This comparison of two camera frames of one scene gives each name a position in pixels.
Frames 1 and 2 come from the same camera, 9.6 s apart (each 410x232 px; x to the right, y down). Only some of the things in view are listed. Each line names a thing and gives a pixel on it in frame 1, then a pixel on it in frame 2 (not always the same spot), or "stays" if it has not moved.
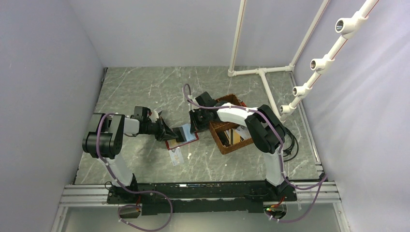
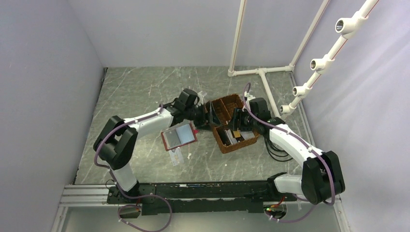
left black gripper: [165, 133] -> [202, 123]
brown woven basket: [229, 136] stays
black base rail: [181, 197] stays
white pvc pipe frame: [346, 26] stays
